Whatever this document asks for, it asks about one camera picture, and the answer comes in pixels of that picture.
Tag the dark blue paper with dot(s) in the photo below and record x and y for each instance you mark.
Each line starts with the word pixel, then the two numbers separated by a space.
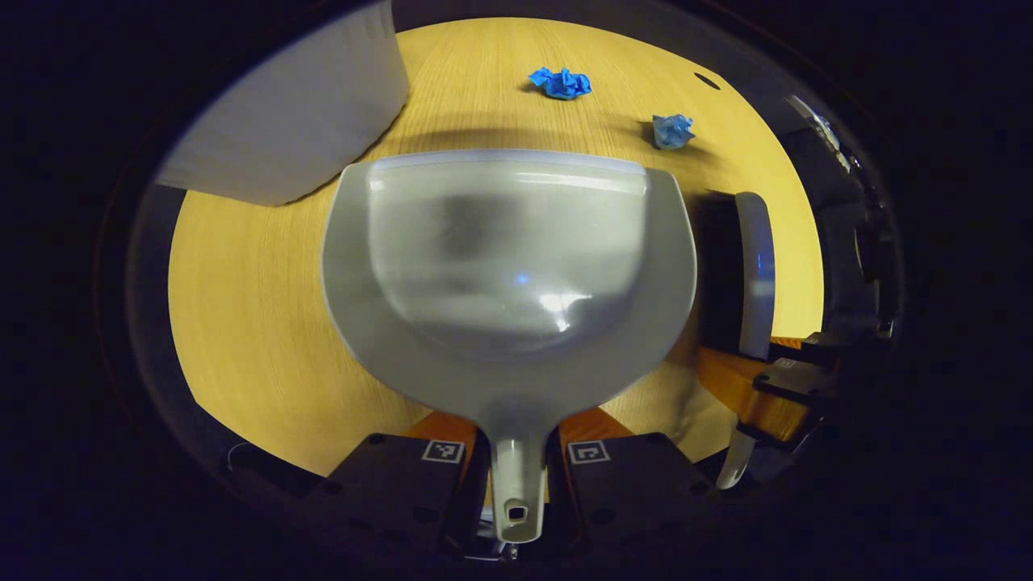
pixel 561 83

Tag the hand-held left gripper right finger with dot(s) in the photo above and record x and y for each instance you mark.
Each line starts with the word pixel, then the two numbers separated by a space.
pixel 637 484

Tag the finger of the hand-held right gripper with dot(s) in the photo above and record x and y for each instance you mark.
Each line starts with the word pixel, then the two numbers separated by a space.
pixel 787 383
pixel 819 349

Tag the small grey broom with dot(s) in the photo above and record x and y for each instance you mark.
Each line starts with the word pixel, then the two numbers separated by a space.
pixel 757 274

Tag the grey garbage bin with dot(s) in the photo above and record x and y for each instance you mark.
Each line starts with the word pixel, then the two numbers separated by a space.
pixel 299 121

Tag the light blue paper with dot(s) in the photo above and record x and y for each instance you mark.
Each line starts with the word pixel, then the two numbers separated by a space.
pixel 672 131

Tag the grey dustpan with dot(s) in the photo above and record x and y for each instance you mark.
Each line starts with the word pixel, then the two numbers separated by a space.
pixel 516 242

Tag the black desk grommet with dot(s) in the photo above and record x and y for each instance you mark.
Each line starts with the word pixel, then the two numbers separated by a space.
pixel 707 81

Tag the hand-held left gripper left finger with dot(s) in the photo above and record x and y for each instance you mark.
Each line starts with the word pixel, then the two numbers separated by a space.
pixel 387 484

